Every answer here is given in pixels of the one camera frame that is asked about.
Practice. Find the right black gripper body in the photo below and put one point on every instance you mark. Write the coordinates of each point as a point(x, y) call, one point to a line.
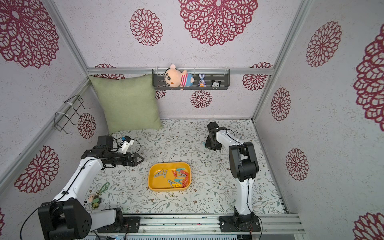
point(212, 143)

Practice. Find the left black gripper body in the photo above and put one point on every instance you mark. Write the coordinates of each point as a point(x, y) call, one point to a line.
point(120, 159)

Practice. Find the yellow plastic storage box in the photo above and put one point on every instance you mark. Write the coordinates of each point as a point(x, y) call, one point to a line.
point(170, 166)

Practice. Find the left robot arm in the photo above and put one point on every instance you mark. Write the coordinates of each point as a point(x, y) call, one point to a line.
point(65, 218)

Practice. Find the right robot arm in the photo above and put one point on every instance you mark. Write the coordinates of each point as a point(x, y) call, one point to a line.
point(244, 167)

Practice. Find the pile of coloured clothespins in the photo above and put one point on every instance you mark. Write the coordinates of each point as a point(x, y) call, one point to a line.
point(176, 178)

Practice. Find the grey clothespin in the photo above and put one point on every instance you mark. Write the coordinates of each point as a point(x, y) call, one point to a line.
point(162, 173)

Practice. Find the green cushion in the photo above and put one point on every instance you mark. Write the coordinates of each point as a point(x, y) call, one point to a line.
point(128, 104)

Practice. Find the black white mouse figure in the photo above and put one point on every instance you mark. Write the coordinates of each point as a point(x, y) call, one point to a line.
point(215, 84)

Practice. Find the small blue rabbit figure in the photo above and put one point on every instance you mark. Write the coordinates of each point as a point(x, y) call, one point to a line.
point(202, 82)

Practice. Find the cartoon boy plush doll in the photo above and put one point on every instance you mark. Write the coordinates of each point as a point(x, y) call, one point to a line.
point(177, 79)

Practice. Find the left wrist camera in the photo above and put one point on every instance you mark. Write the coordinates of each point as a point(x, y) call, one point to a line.
point(125, 144)

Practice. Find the green keychain toy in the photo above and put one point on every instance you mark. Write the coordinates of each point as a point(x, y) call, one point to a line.
point(95, 199)

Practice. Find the dark grey wall shelf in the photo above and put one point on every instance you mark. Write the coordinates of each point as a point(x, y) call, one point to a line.
point(222, 75)

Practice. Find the black wire wall rack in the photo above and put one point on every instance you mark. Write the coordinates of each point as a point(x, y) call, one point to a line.
point(64, 118)

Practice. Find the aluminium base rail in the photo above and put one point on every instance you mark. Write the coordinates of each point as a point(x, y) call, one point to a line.
point(210, 224)

